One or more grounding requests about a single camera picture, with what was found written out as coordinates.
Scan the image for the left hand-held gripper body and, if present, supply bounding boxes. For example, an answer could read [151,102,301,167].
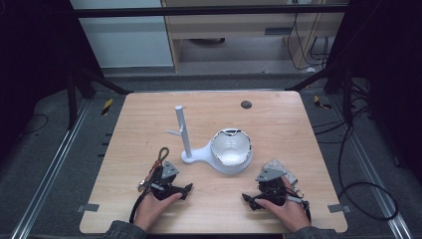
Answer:
[145,160,187,202]

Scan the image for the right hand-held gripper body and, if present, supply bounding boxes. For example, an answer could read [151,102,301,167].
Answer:
[252,167,302,209]

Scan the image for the olive cord keychain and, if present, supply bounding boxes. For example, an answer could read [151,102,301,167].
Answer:
[138,146,170,193]

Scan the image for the white stand with post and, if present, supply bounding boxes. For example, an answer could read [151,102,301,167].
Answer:
[165,105,254,175]

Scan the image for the white bowl with chrome rim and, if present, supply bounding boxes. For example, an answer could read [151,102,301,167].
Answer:
[210,127,253,167]

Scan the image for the person's left hand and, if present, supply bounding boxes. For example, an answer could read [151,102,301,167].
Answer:
[133,191,184,233]

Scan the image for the person's right hand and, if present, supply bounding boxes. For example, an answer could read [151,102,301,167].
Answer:
[254,175,312,233]

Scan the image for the yellow black striped tape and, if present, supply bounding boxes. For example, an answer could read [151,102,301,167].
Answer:
[101,98,114,117]
[313,95,333,111]

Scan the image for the black metal stand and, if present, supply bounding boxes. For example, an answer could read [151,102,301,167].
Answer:
[66,63,132,131]
[285,63,354,127]

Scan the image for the white cabinet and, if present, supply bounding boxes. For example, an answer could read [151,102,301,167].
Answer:
[70,0,175,69]

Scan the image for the light wooden desk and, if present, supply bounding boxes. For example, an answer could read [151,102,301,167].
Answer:
[160,0,347,72]

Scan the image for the black curtain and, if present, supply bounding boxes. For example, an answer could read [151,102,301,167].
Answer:
[0,0,104,160]
[326,0,422,182]

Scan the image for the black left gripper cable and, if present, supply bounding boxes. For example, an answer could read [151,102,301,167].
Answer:
[128,190,151,224]

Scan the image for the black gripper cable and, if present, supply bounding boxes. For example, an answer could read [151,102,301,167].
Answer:
[128,190,151,224]
[286,194,313,223]

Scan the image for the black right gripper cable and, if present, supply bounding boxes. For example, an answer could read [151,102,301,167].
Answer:
[286,194,313,223]

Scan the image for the grey metal table bracket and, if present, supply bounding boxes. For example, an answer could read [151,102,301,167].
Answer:
[327,203,352,214]
[77,202,101,213]

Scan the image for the long black floor cable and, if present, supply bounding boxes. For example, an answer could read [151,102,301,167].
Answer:
[313,109,399,222]

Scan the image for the aluminium floor rail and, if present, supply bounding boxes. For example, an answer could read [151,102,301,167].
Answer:
[9,99,91,239]
[331,96,414,239]

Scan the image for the thin black floor cable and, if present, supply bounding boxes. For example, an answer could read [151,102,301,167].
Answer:
[18,113,50,136]

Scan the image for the black cables under desk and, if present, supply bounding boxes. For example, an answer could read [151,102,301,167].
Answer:
[287,12,330,72]

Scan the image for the black frame crossbar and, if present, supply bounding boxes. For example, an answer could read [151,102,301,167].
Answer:
[70,3,350,18]

